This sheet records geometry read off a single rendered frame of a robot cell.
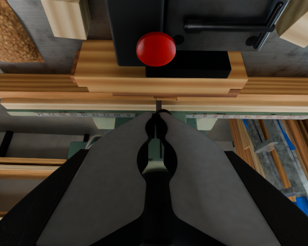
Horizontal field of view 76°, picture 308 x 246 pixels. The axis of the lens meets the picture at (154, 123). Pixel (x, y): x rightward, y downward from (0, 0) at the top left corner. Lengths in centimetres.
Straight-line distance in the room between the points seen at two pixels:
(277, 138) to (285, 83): 78
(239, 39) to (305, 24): 11
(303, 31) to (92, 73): 25
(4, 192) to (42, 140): 72
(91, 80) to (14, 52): 13
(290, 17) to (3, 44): 36
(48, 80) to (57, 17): 15
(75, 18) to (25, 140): 291
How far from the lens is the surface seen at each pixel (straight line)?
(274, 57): 38
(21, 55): 36
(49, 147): 296
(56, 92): 37
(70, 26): 27
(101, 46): 31
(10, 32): 34
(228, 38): 19
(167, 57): 16
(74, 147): 49
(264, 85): 40
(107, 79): 27
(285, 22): 29
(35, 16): 32
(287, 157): 116
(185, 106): 35
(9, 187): 299
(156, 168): 26
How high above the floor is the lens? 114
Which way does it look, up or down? 28 degrees down
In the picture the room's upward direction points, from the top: 180 degrees counter-clockwise
